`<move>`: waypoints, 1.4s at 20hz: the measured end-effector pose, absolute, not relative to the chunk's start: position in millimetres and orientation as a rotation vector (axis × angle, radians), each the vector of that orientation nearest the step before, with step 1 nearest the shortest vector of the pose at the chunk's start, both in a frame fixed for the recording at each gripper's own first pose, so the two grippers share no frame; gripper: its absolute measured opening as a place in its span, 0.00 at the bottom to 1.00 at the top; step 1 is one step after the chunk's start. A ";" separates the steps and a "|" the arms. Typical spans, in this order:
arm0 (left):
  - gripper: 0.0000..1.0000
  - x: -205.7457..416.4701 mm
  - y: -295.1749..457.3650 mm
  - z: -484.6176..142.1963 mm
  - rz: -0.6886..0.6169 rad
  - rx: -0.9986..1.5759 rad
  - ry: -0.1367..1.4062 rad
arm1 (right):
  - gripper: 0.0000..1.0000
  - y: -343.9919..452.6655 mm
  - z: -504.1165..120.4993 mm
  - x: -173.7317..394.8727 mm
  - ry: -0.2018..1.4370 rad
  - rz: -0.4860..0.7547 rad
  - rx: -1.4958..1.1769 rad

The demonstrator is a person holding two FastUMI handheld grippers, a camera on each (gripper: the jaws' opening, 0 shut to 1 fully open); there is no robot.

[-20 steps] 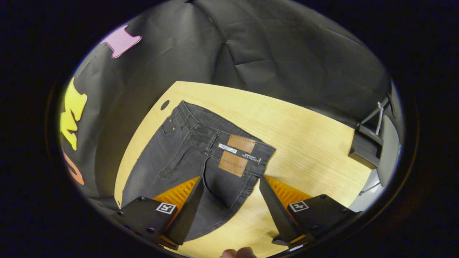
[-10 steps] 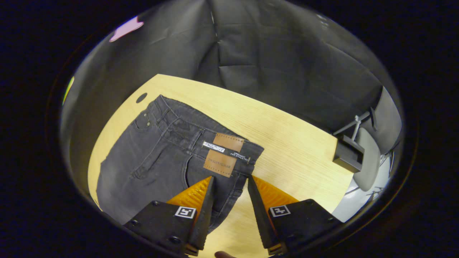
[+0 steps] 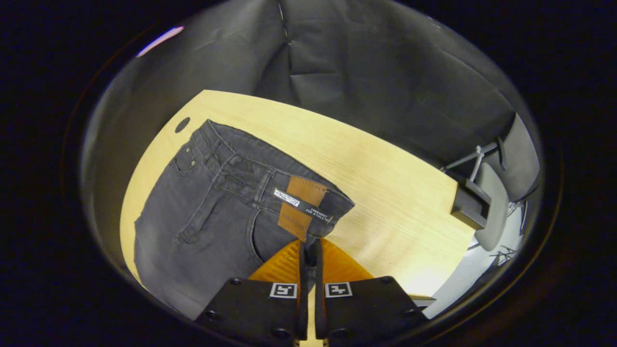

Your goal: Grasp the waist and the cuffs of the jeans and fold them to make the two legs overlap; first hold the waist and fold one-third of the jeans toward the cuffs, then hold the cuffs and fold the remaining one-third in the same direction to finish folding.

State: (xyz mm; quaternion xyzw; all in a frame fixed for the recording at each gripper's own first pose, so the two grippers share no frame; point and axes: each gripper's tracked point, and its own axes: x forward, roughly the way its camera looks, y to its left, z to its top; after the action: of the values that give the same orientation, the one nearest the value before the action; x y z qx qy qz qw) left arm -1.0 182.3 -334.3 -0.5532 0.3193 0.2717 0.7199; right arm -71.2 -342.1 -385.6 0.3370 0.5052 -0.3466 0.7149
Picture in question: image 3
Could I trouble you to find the grey office chair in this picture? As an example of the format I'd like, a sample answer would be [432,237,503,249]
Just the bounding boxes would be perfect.
[441,113,540,270]

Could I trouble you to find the black backdrop cloth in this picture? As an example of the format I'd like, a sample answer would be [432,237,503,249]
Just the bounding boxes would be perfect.
[82,0,531,270]

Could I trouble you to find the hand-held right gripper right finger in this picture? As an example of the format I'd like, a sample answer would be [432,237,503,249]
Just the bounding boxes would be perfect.
[314,238,429,347]

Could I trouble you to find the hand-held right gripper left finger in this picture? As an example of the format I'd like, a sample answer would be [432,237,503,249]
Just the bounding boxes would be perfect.
[193,240,309,347]

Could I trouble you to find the dark grey jeans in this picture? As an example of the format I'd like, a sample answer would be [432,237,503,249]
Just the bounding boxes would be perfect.
[134,119,356,320]

